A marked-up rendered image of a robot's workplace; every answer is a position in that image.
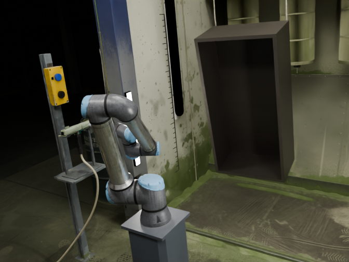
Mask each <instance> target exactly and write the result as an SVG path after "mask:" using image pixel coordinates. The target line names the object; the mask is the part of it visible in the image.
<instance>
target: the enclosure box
mask: <svg viewBox="0 0 349 262"><path fill-rule="evenodd" d="M194 42H195V48H196V54H197V61H198V67H199V73H200V79H201V83H202V89H203V95H204V102H205V108H206V114H207V120H208V126H209V132H210V139H211V145H212V151H213V157H214V163H215V167H216V173H223V174H229V175H236V176H243V177H249V178H256V179H263V180H270V181H276V182H283V183H285V181H286V179H287V176H288V174H289V171H290V169H291V167H292V164H293V162H294V137H293V111H292V85H291V59H290V33H289V20H285V21H272V22H259V23H246V24H234V25H221V26H213V27H211V28H210V29H209V30H207V31H206V32H204V33H203V34H201V35H200V36H198V37H197V38H195V39H194Z"/></svg>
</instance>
